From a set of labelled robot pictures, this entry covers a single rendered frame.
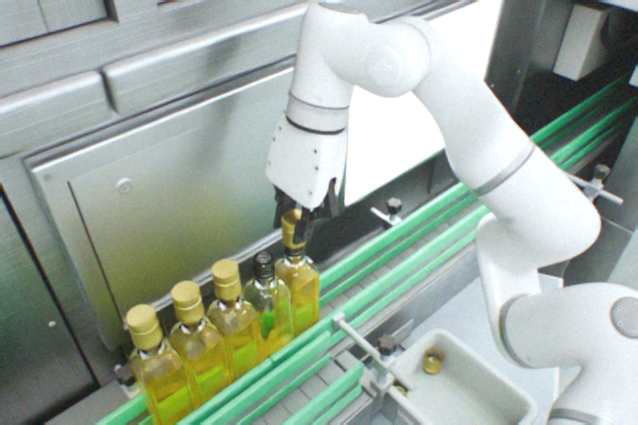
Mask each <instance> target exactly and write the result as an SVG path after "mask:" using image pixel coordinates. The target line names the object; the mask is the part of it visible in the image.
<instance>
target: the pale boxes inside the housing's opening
mask: <svg viewBox="0 0 638 425"><path fill-rule="evenodd" d="M629 11H630V10H626V9H623V8H618V7H615V6H605V5H604V3H601V2H598V1H593V0H582V1H580V2H578V3H576V4H575V5H573V8H572V11H571V14H570V17H569V21H568V24H567V27H566V30H565V34H564V37H563V40H562V44H561V47H560V50H559V53H558V56H557V60H556V63H555V67H553V70H552V72H553V73H556V74H559V75H561V76H564V77H567V78H569V79H572V80H574V81H577V80H579V79H581V78H583V77H584V76H586V75H588V74H589V73H591V72H592V71H594V70H596V69H597V67H599V66H602V65H603V64H605V63H606V62H608V61H610V59H611V57H612V54H613V52H614V50H609V49H607V48H606V47H604V45H603V42H602V39H601V29H602V27H603V24H604V22H605V19H606V17H607V15H608V13H609V12H610V15H609V24H608V36H609V39H610V41H611V42H613V43H617V40H618V38H619V35H620V33H621V30H623V28H624V25H625V21H626V19H627V16H628V14H629ZM630 84H631V85H634V86H637V87H638V63H637V66H636V68H635V71H634V74H633V76H632V78H631V81H630Z"/></svg>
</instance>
